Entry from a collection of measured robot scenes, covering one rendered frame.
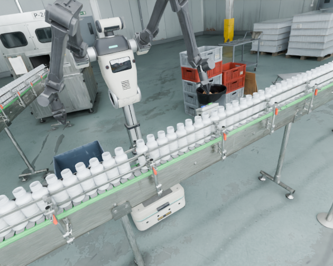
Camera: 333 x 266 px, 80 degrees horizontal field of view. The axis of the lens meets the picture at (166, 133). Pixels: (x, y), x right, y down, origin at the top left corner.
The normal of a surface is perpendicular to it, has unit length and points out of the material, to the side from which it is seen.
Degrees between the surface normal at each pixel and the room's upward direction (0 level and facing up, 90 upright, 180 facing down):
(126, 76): 90
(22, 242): 90
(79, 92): 92
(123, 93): 90
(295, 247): 0
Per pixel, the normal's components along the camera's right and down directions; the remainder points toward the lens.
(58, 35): -0.14, 0.78
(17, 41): 0.22, 0.48
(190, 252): -0.13, -0.85
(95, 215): 0.51, 0.39
